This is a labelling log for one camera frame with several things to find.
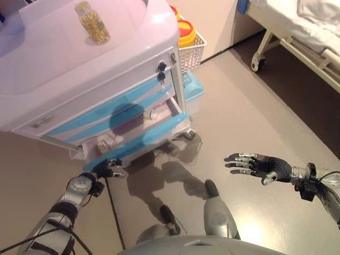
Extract white bed sheet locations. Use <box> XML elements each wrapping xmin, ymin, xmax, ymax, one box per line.
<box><xmin>265</xmin><ymin>0</ymin><xmax>340</xmax><ymax>54</ymax></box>

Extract black key bunch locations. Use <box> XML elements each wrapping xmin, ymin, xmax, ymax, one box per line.
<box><xmin>156</xmin><ymin>60</ymin><xmax>167</xmax><ymax>85</ymax></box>

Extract white hospital bed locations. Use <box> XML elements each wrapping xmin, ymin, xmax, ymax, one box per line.
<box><xmin>237</xmin><ymin>0</ymin><xmax>340</xmax><ymax>94</ymax></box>

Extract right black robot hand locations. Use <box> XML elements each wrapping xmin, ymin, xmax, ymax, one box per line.
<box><xmin>224</xmin><ymin>152</ymin><xmax>293</xmax><ymax>186</ymax></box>

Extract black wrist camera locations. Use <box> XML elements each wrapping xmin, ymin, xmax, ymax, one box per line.
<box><xmin>294</xmin><ymin>183</ymin><xmax>318</xmax><ymax>202</ymax></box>
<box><xmin>90</xmin><ymin>180</ymin><xmax>105</xmax><ymax>198</ymax></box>

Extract bed caster wheel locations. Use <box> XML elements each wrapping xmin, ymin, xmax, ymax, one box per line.
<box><xmin>251</xmin><ymin>53</ymin><xmax>266</xmax><ymax>72</ymax></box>

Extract grey robot torso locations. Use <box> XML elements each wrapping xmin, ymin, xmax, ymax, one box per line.
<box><xmin>116</xmin><ymin>236</ymin><xmax>287</xmax><ymax>255</ymax></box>

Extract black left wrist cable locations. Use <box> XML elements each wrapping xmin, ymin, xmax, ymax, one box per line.
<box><xmin>0</xmin><ymin>185</ymin><xmax>94</xmax><ymax>255</ymax></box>

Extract white drawer blue handle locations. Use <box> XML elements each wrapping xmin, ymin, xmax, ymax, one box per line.
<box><xmin>53</xmin><ymin>90</ymin><xmax>177</xmax><ymax>147</ymax></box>
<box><xmin>81</xmin><ymin>97</ymin><xmax>191</xmax><ymax>172</ymax></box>
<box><xmin>39</xmin><ymin>76</ymin><xmax>177</xmax><ymax>139</ymax></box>

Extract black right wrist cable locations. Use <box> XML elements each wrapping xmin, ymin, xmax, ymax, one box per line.
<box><xmin>316</xmin><ymin>171</ymin><xmax>340</xmax><ymax>186</ymax></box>

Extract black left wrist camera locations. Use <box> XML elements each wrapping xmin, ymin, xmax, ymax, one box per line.
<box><xmin>90</xmin><ymin>180</ymin><xmax>105</xmax><ymax>198</ymax></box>

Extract waste bin blue lid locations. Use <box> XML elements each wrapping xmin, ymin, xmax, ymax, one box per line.
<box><xmin>182</xmin><ymin>71</ymin><xmax>206</xmax><ymax>115</ymax></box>

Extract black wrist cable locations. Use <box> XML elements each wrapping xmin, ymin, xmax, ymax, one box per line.
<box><xmin>0</xmin><ymin>185</ymin><xmax>94</xmax><ymax>255</ymax></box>
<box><xmin>316</xmin><ymin>171</ymin><xmax>340</xmax><ymax>186</ymax></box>

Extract right silver robot leg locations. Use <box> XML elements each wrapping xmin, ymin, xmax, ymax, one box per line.
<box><xmin>203</xmin><ymin>179</ymin><xmax>241</xmax><ymax>240</ymax></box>

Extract white drawer with key lock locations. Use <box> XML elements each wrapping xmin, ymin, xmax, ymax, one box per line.
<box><xmin>12</xmin><ymin>52</ymin><xmax>175</xmax><ymax>133</ymax></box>

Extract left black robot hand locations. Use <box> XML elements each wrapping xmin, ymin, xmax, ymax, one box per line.
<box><xmin>92</xmin><ymin>158</ymin><xmax>128</xmax><ymax>179</ymax></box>

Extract white medical trolley cart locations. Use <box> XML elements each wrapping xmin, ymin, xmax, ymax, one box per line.
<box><xmin>0</xmin><ymin>0</ymin><xmax>197</xmax><ymax>173</ymax></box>

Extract white plastic mesh basket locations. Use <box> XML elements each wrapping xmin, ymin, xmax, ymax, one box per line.
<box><xmin>177</xmin><ymin>33</ymin><xmax>207</xmax><ymax>73</ymax></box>

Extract yellow sharps container red lid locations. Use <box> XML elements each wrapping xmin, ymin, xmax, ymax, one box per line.
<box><xmin>176</xmin><ymin>19</ymin><xmax>199</xmax><ymax>48</ymax></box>
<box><xmin>169</xmin><ymin>5</ymin><xmax>181</xmax><ymax>21</ymax></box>

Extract clear bottle yellow capsules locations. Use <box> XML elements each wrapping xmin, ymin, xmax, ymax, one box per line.
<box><xmin>74</xmin><ymin>1</ymin><xmax>111</xmax><ymax>45</ymax></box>

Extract white cart side bin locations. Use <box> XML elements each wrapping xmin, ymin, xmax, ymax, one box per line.
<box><xmin>68</xmin><ymin>146</ymin><xmax>86</xmax><ymax>162</ymax></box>

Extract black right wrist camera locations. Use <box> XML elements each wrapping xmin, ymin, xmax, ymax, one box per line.
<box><xmin>294</xmin><ymin>183</ymin><xmax>318</xmax><ymax>202</ymax></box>

